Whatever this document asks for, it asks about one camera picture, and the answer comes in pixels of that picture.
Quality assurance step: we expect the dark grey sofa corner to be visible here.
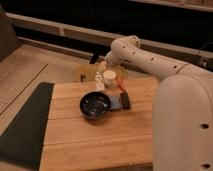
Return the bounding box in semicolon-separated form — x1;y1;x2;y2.
0;5;20;61

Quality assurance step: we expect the black remote control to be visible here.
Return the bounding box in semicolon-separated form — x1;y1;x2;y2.
120;93;131;109

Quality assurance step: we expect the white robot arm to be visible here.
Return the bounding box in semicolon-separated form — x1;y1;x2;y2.
105;36;213;171

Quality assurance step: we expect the dark round bowl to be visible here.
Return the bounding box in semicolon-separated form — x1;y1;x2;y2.
80;91;111;120

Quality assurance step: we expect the small white bottle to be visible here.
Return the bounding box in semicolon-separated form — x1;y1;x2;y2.
95;72;105;91

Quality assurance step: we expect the dark floor mat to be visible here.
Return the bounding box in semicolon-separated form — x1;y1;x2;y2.
0;82;54;169

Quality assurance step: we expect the white ceramic cup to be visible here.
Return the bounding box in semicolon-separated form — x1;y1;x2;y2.
103;70;116;86

